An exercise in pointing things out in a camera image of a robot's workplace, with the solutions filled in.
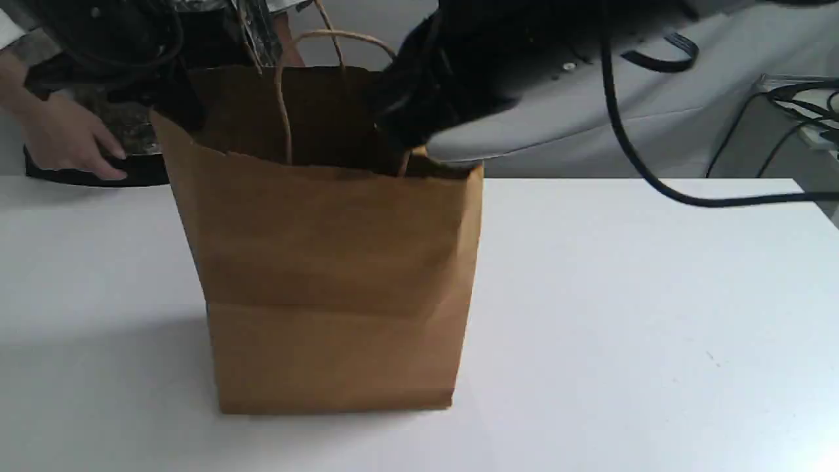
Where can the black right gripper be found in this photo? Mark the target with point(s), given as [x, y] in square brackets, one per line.
[443, 75]

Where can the brown paper bag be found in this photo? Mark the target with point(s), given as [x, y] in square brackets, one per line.
[337, 273]

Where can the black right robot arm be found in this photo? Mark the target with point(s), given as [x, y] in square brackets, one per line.
[549, 40]

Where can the person's right forearm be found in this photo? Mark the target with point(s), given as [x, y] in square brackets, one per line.
[16, 99]

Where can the person's right hand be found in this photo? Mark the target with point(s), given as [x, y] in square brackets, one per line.
[61, 134]

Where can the grey side table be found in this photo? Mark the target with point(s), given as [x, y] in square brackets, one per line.
[786, 128]

